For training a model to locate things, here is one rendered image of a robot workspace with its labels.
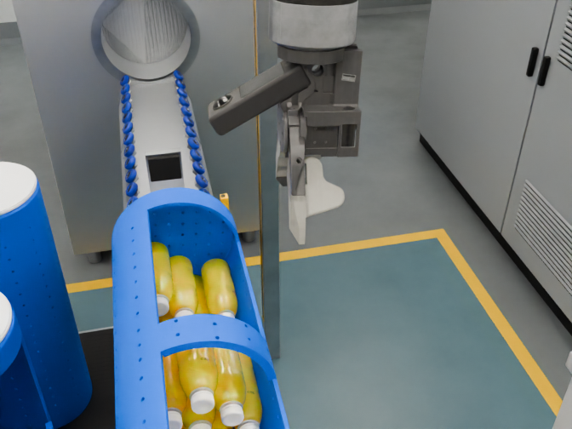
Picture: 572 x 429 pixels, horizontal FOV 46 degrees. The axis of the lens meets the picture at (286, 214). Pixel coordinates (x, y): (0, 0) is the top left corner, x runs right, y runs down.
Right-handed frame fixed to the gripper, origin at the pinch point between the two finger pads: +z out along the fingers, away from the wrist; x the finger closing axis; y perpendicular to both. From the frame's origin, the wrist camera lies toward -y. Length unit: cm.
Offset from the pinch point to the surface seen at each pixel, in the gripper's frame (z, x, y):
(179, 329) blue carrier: 33.3, 22.8, -14.3
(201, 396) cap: 41.4, 15.4, -10.9
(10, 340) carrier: 54, 49, -51
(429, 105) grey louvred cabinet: 82, 280, 119
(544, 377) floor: 138, 117, 120
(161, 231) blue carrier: 38, 66, -19
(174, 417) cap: 46, 15, -15
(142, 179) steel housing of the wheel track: 50, 121, -28
